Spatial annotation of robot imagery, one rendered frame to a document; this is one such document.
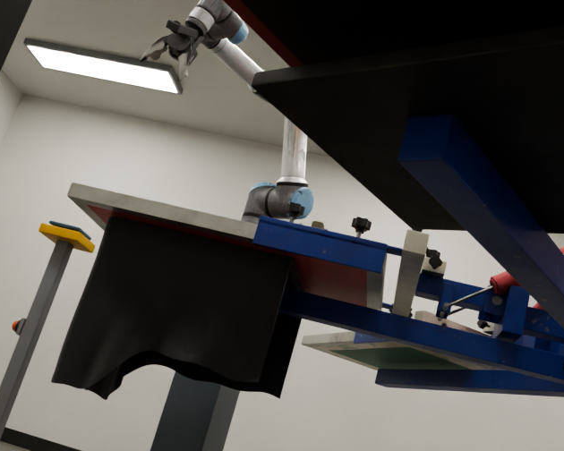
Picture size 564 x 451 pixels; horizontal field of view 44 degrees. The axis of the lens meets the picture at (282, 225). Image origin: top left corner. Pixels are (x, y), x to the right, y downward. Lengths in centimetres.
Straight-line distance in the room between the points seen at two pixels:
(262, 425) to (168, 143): 262
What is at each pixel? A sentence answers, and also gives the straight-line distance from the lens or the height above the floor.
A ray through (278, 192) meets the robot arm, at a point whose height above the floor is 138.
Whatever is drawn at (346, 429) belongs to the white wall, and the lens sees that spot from 564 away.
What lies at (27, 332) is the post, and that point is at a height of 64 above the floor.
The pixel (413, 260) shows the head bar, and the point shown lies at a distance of 162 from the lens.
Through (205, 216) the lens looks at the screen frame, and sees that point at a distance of 168.
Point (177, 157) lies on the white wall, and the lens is 643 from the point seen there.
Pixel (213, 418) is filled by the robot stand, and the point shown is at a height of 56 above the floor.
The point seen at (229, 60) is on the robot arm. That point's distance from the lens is 255.
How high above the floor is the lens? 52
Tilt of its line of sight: 17 degrees up
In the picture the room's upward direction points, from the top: 16 degrees clockwise
